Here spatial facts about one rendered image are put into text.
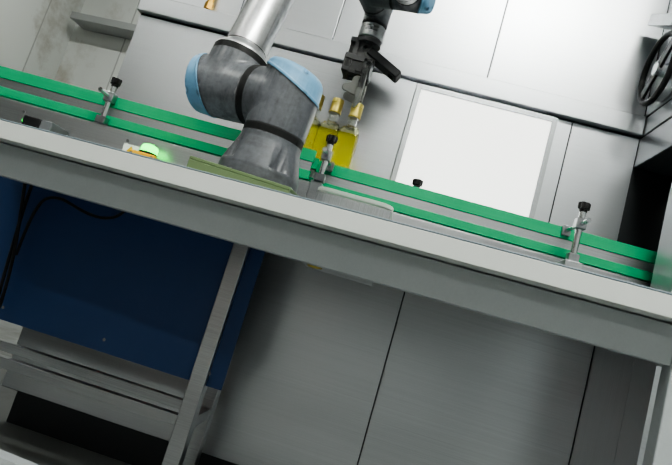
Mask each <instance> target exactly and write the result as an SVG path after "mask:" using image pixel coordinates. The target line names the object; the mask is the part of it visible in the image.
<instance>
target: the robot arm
mask: <svg viewBox="0 0 672 465"><path fill-rule="evenodd" d="M435 1H436V0H359V2H360V4H361V6H362V8H363V10H364V17H363V20H362V24H361V27H360V30H359V34H358V37H354V36H352V38H351V45H350V48H349V51H348V52H346V54H345V57H344V60H343V63H342V67H341V71H342V74H343V77H342V79H346V80H351V82H348V83H343V85H342V89H343V90H344V91H346V92H345V93H344V94H343V98H344V99H345V100H347V101H349V102H350V103H353V105H352V107H355V106H356V105H357V104H358V103H361V104H362V102H363V100H364V97H365V94H366V91H367V87H368V83H369V82H370V80H371V76H372V72H373V68H374V67H376V68H377V69H379V70H380V71H381V72H382V73H383V74H384V75H386V76H387V77H388V78H389V79H390V80H391V81H393V82H394V83H397V82H398V81H399V79H400V77H401V71H400V70H399V69H398V68H397V67H396V66H394V65H393V64H392V63H391V62H390V61H388V60H387V59H386V58H385V57H384V56H383V55H381V54H380V53H379V52H378V51H379V50H380V48H381V45H382V44H383V40H384V37H385V34H386V30H387V27H388V24H389V20H390V17H391V14H392V12H393V10H398V11H404V12H411V13H417V14H430V13H431V12H432V10H433V8H434V5H435ZM293 2H294V0H246V1H245V3H244V5H243V7H242V9H241V11H240V13H239V15H238V16H237V18H236V20H235V22H234V24H233V26H232V28H231V30H230V32H229V34H228V36H227V37H224V38H219V39H217V40H216V42H215V43H214V45H213V47H212V49H211V51H210V53H209V54H208V53H200V54H198V55H195V56H194V57H193V58H192V59H191V60H190V62H189V64H188V66H187V69H186V73H185V88H186V95H187V98H188V101H189V103H190V104H191V106H192V107H193V108H194V109H195V110H196V111H198V112H199V113H202V114H205V115H208V116H210V117H212V118H220V119H224V120H228V121H232V122H236V123H240V124H244V126H243V128H242V131H241V133H240V135H239V136H238V137H237V138H236V140H235V141H234V142H233V143H232V144H231V146H230V147H229V148H228V149H227V150H226V152H225V153H224V154H223V155H222V156H221V158H220V160H219V163H218V164H219V165H223V166H226V167H229V168H232V169H235V170H238V171H241V172H245V173H248V174H251V175H254V176H257V177H260V178H263V179H266V180H270V181H273V182H276V183H279V184H282V185H285V186H288V187H291V188H292V189H293V190H294V191H295V192H296V193H297V190H298V184H299V161H300V154H301V152H302V149H303V146H304V144H305V141H306V138H307V136H308V133H309V130H310V128H311V125H312V122H313V119H314V117H315V114H316V111H317V109H319V103H320V100H321V97H322V93H323V87H322V84H321V82H320V81H319V79H318V78H317V77H316V76H315V75H314V74H312V73H311V72H310V71H309V70H307V69H306V68H304V67H302V66H301V65H299V64H297V63H295V62H293V61H291V60H289V59H286V58H283V57H278V56H274V57H271V58H270V59H269V61H267V62H266V57H267V55H268V53H269V51H270V49H271V47H272V45H273V42H274V40H275V38H276V36H277V34H278V32H279V30H280V28H281V26H282V24H283V22H284V20H285V18H286V16H287V14H288V12H289V10H290V8H291V6H292V4H293ZM358 82H359V83H358Z"/></svg>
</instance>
